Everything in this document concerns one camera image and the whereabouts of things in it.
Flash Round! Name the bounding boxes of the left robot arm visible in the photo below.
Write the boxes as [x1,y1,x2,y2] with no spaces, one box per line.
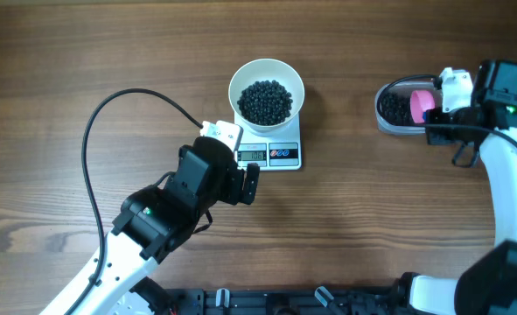
[43,136,260,314]

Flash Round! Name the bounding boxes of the black left camera cable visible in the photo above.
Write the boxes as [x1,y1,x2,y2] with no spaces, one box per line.
[63,87,205,315]

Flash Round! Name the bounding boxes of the white digital kitchen scale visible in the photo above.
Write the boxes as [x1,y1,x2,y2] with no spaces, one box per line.
[234,115,302,172]

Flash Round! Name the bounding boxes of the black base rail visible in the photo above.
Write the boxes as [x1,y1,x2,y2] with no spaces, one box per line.
[126,275,416,315]

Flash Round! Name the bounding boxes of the black beans in bowl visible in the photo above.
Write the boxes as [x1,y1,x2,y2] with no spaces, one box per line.
[236,80,293,126]

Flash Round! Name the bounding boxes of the pink scoop blue handle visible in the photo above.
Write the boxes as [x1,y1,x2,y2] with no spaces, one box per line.
[409,90,436,124]

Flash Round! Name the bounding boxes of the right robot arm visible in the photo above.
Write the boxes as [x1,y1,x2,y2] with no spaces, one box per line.
[407,59,517,314]

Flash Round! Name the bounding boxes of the clear plastic food container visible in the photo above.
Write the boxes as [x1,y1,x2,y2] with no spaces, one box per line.
[374,80,442,136]

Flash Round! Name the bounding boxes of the white round bowl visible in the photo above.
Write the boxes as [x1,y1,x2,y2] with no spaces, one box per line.
[228,59,305,133]

